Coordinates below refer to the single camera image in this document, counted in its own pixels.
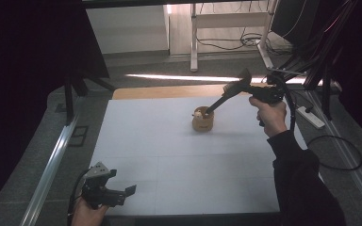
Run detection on white power strip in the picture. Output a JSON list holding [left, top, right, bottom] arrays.
[[296, 105, 326, 130]]

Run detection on white desk frame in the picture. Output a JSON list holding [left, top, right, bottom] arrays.
[[189, 0, 279, 73]]

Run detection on right hand-held gripper cable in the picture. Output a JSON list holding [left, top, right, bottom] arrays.
[[271, 73, 297, 132]]

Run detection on looped black cable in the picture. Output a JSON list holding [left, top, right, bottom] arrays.
[[305, 135, 362, 172]]

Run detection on left hand-held gripper cable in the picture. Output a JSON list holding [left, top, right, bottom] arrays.
[[68, 169, 91, 225]]

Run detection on black cable bundle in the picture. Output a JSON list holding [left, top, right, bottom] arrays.
[[262, 0, 359, 86]]

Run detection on round wooden cup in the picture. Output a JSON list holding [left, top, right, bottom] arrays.
[[191, 105, 215, 133]]

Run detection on person's right hand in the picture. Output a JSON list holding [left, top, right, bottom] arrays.
[[248, 96, 288, 138]]

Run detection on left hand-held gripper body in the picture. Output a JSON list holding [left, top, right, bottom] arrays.
[[81, 161, 126, 210]]

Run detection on black metal stand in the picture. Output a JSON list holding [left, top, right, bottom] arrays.
[[63, 70, 118, 126], [301, 59, 334, 121]]

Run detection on black floor cables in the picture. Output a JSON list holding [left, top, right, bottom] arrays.
[[196, 31, 291, 53]]

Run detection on person's left hand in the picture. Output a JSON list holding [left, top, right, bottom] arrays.
[[72, 198, 107, 226]]

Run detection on black floor socket frame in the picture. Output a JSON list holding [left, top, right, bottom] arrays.
[[68, 125, 90, 148]]

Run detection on hand-held gripper cable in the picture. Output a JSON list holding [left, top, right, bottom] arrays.
[[68, 169, 91, 225], [271, 73, 297, 132]]

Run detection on white table board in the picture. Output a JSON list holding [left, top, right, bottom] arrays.
[[89, 92, 309, 218]]

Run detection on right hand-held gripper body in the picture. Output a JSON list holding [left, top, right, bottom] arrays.
[[248, 67, 305, 105]]

